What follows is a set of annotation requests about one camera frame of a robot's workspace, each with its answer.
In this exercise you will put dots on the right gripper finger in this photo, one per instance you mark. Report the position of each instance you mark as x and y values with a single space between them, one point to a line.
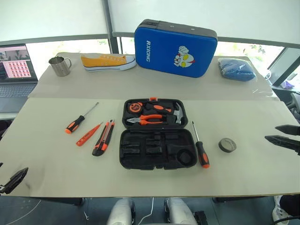
289 130
288 144

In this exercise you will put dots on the orange tester pen screwdriver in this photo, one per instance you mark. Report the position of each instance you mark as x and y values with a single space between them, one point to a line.
87 135

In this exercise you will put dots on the black orange utility knife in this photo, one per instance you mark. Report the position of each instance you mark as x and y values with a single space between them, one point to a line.
103 140

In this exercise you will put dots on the black tool case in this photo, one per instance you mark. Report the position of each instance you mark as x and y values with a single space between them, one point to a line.
140 161

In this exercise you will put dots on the black office chair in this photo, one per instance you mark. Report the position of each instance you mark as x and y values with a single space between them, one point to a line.
286 96

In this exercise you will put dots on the black table foot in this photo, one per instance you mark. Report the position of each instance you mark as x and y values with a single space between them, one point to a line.
61 201
241 199

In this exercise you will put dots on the dark trouser leg of bystander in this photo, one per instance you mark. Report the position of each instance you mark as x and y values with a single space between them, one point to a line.
291 201

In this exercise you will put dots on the white cup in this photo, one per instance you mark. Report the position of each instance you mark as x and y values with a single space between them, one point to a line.
268 75

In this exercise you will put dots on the grey electrical tape roll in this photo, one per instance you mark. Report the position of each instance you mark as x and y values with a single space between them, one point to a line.
227 144

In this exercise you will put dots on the white sneaker of bystander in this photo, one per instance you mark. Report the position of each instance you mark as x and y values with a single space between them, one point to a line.
280 214

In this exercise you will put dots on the open grey laptop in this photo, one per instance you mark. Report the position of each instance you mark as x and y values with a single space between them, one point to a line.
16 89

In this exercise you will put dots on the blue cloth in plastic bag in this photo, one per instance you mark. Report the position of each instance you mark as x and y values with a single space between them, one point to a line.
235 70

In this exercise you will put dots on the silver robot left leg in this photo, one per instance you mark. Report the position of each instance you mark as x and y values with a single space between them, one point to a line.
119 212

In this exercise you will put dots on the silver robot leg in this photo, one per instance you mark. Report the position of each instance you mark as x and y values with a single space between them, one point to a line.
119 212
179 212

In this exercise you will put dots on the stainless steel mug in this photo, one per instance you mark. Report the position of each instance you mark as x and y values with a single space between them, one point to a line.
59 68

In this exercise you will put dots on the silver robot right leg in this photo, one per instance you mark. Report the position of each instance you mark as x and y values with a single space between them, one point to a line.
179 212

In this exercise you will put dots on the claw hammer orange black grip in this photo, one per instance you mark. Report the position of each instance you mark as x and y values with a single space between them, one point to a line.
159 108

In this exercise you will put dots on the orange black tape measure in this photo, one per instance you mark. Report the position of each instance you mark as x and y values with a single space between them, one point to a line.
134 108

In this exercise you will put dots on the yellow canvas sneaker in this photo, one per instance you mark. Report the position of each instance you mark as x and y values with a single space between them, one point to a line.
103 61

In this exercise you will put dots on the blue RXIONG cartoon case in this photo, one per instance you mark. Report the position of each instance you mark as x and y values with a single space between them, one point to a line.
164 51

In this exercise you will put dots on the grey window frame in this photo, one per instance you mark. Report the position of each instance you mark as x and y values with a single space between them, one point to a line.
113 42

